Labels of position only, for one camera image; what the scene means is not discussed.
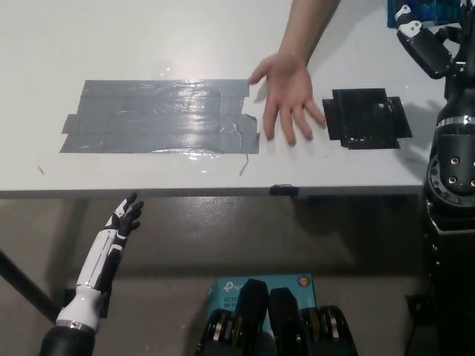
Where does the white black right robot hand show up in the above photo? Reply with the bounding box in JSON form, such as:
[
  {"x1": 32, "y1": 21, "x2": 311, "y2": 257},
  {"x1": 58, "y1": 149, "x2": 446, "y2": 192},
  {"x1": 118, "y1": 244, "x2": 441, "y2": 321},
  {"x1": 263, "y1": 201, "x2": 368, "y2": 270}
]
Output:
[{"x1": 393, "y1": 0, "x2": 455, "y2": 79}]

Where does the grey duct tape patch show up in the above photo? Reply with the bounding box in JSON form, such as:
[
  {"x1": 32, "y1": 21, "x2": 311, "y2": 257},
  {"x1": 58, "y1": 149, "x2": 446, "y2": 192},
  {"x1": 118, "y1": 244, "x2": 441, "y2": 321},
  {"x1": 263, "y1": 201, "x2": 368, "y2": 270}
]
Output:
[{"x1": 58, "y1": 79, "x2": 261, "y2": 155}]

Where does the blue teal Rubik's cube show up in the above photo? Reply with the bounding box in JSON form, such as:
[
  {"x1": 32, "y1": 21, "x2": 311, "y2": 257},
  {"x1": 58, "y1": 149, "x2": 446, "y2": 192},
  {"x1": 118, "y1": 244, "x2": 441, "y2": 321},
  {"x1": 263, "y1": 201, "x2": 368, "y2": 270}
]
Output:
[{"x1": 387, "y1": 0, "x2": 465, "y2": 29}]

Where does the clear shiny tape sheet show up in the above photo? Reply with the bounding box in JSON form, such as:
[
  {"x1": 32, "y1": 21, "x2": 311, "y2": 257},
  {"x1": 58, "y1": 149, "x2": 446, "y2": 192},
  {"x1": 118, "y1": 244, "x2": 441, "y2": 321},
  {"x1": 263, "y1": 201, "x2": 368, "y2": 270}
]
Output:
[{"x1": 36, "y1": 146, "x2": 252, "y2": 178}]

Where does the thin black cable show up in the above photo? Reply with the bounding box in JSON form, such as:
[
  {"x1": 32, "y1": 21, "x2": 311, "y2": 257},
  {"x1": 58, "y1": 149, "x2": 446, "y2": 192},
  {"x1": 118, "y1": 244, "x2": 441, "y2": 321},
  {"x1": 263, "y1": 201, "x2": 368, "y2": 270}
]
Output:
[{"x1": 406, "y1": 326, "x2": 424, "y2": 356}]

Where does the black tape patch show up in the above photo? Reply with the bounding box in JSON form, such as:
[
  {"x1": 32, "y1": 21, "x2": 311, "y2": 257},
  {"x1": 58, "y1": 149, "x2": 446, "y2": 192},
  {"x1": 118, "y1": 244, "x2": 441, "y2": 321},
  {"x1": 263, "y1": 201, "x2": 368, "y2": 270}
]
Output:
[{"x1": 321, "y1": 88, "x2": 413, "y2": 151}]

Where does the bare person hand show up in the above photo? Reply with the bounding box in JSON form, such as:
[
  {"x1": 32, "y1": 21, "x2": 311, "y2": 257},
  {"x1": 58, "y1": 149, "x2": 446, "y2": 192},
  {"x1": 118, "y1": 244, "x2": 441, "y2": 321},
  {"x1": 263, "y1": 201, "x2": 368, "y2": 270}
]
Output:
[{"x1": 249, "y1": 51, "x2": 328, "y2": 145}]

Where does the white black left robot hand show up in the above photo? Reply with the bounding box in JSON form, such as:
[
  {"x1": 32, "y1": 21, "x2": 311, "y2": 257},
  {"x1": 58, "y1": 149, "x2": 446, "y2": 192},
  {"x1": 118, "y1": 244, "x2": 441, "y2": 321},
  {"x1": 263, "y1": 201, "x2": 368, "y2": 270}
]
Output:
[{"x1": 55, "y1": 191, "x2": 145, "y2": 332}]

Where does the teal TP-Link router box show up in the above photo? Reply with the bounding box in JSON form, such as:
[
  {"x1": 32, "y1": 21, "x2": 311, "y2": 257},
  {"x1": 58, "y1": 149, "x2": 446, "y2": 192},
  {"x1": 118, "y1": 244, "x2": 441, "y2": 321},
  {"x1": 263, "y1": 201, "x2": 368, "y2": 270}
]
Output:
[{"x1": 206, "y1": 274, "x2": 317, "y2": 327}]

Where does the black diagonal table leg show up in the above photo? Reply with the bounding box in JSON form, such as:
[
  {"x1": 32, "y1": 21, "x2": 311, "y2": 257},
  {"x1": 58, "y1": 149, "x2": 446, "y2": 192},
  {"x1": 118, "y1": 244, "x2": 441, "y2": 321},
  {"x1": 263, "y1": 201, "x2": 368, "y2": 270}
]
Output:
[{"x1": 0, "y1": 248, "x2": 62, "y2": 316}]

